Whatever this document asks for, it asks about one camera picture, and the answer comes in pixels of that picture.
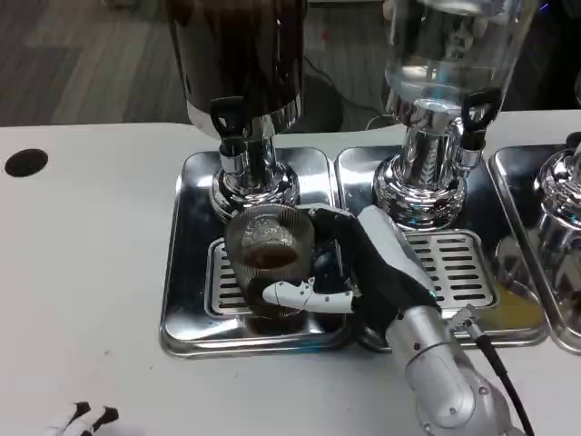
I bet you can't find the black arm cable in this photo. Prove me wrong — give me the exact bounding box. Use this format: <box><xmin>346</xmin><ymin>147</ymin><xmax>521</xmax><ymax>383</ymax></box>
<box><xmin>447</xmin><ymin>304</ymin><xmax>537</xmax><ymax>436</ymax></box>

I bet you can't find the dark drink dispenser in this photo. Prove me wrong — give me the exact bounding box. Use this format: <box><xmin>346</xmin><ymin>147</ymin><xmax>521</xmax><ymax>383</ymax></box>
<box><xmin>165</xmin><ymin>0</ymin><xmax>310</xmax><ymax>223</ymax></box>

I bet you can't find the slotted steel drip grid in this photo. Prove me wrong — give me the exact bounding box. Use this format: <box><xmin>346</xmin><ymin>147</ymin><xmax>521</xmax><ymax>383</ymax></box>
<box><xmin>206</xmin><ymin>238</ymin><xmax>355</xmax><ymax>319</ymax></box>
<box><xmin>401</xmin><ymin>230</ymin><xmax>498</xmax><ymax>310</ymax></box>

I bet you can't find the black dispenser tap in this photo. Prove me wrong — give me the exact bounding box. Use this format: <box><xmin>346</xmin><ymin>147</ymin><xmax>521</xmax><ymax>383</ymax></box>
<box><xmin>209</xmin><ymin>96</ymin><xmax>246</xmax><ymax>173</ymax></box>
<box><xmin>458</xmin><ymin>89</ymin><xmax>500</xmax><ymax>167</ymax></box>

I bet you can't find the steel drip tray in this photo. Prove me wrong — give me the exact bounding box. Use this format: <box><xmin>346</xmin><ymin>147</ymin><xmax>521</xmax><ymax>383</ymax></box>
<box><xmin>158</xmin><ymin>147</ymin><xmax>358</xmax><ymax>360</ymax></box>
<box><xmin>486</xmin><ymin>144</ymin><xmax>581</xmax><ymax>355</ymax></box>
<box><xmin>334</xmin><ymin>145</ymin><xmax>548</xmax><ymax>353</ymax></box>

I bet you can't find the clear drink dispenser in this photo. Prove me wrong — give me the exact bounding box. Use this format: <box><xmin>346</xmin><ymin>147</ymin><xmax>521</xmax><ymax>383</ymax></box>
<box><xmin>372</xmin><ymin>0</ymin><xmax>532</xmax><ymax>228</ymax></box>

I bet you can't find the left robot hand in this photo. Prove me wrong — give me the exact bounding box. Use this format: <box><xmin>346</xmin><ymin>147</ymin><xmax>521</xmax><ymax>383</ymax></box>
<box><xmin>44</xmin><ymin>401</ymin><xmax>120</xmax><ymax>436</ymax></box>

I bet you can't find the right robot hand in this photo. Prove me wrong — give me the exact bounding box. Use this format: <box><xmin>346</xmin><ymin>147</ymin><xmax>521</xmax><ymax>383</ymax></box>
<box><xmin>261</xmin><ymin>204</ymin><xmax>442</xmax><ymax>342</ymax></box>

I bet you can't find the chrome drink dispenser base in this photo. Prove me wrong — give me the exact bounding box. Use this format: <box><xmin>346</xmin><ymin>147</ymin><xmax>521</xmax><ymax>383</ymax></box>
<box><xmin>533</xmin><ymin>135</ymin><xmax>581</xmax><ymax>282</ymax></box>

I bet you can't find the black round counter hole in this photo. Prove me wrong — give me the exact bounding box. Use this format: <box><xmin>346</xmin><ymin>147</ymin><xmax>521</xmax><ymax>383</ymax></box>
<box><xmin>4</xmin><ymin>148</ymin><xmax>49</xmax><ymax>178</ymax></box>

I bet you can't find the clear ribbed glass cup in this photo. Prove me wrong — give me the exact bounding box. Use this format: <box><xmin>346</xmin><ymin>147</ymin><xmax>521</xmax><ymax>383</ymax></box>
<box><xmin>224</xmin><ymin>206</ymin><xmax>317</xmax><ymax>337</ymax></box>

